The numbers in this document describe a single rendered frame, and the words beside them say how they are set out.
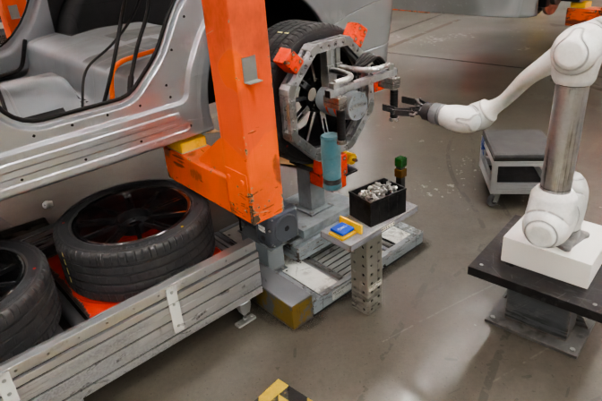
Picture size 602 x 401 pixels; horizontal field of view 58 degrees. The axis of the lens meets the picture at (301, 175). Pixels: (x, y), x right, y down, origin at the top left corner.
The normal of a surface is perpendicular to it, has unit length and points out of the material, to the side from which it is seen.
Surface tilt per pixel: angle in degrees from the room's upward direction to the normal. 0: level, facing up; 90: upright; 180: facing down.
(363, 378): 0
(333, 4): 90
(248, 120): 90
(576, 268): 90
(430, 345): 0
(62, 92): 55
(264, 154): 90
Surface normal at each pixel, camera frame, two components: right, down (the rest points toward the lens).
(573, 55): -0.62, 0.25
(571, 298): -0.07, -0.90
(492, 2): -0.22, 0.66
